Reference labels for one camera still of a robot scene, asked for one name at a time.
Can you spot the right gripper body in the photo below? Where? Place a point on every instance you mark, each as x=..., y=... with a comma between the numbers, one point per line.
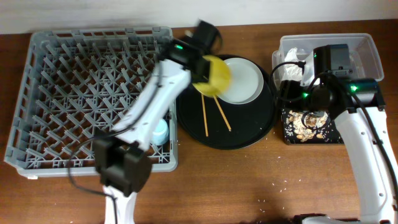
x=291, y=89

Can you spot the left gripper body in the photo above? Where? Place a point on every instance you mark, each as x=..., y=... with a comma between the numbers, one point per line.
x=206, y=76

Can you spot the white paper napkin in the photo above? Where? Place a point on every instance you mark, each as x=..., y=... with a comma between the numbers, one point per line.
x=294, y=72

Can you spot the yellow plastic bowl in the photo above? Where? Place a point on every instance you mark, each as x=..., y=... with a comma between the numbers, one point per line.
x=219, y=77

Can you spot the food scraps with rice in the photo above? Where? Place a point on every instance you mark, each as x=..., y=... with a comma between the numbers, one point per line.
x=304, y=126

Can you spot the grey round plate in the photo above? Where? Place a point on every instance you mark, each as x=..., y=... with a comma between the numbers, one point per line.
x=246, y=82

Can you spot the blue plastic cup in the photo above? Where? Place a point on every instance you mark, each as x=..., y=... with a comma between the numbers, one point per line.
x=160, y=135

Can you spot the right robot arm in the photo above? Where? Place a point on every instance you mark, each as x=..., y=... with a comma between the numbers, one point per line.
x=331, y=94

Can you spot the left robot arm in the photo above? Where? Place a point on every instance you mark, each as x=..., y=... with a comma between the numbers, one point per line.
x=120, y=155

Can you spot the clear plastic waste bin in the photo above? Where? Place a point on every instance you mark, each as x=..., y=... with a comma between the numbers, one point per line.
x=363, y=43

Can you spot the grey plastic dishwasher rack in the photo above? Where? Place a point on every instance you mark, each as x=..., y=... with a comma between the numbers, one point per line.
x=76, y=81

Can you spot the left wooden chopstick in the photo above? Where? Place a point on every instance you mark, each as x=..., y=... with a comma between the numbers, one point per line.
x=204, y=115

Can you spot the wooden chopstick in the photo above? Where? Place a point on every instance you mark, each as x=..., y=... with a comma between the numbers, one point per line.
x=222, y=113
x=204, y=115

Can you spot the black rectangular tray bin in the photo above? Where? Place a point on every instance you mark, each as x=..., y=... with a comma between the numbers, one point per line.
x=332, y=136

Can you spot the right wooden chopstick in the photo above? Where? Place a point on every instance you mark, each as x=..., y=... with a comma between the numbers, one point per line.
x=222, y=113

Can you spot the round black serving tray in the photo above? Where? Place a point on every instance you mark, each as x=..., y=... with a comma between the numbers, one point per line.
x=249, y=122

